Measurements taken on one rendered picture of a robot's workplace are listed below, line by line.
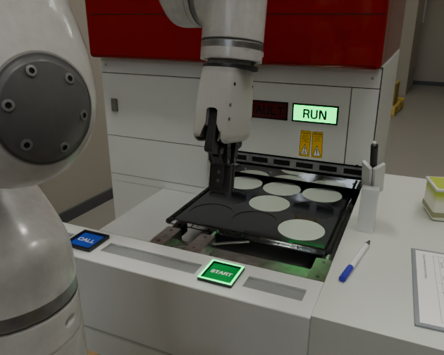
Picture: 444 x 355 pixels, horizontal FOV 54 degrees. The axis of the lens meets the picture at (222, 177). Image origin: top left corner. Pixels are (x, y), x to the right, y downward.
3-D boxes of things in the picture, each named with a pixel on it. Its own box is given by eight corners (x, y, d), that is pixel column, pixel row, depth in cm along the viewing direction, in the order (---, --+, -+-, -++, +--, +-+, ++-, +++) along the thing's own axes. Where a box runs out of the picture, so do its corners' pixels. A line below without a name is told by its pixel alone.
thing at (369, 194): (357, 218, 86) (365, 153, 81) (378, 221, 84) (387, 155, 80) (353, 231, 81) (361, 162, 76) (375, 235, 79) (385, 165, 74)
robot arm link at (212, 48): (218, 46, 65) (216, 67, 66) (190, 37, 57) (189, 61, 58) (272, 48, 62) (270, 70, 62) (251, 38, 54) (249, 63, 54)
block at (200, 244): (201, 244, 93) (201, 232, 92) (216, 247, 92) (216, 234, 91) (182, 263, 86) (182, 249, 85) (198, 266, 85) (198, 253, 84)
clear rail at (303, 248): (168, 221, 102) (167, 216, 101) (332, 255, 87) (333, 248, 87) (164, 224, 100) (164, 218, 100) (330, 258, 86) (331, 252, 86)
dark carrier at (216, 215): (232, 174, 130) (232, 172, 130) (350, 191, 117) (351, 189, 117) (174, 220, 101) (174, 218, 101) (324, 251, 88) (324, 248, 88)
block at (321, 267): (315, 270, 84) (316, 256, 83) (333, 273, 83) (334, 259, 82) (304, 292, 77) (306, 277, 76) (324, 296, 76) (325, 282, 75)
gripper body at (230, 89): (220, 62, 66) (215, 136, 68) (189, 53, 56) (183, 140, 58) (268, 64, 63) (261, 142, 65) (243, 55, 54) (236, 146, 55)
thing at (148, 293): (54, 278, 92) (45, 218, 87) (318, 356, 71) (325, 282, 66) (19, 303, 84) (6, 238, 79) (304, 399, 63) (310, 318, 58)
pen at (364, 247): (366, 237, 76) (339, 275, 65) (372, 239, 76) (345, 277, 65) (366, 242, 76) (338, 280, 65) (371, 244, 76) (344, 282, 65)
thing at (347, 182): (210, 187, 133) (209, 158, 130) (361, 212, 116) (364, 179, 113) (207, 189, 131) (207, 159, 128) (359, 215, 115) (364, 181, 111)
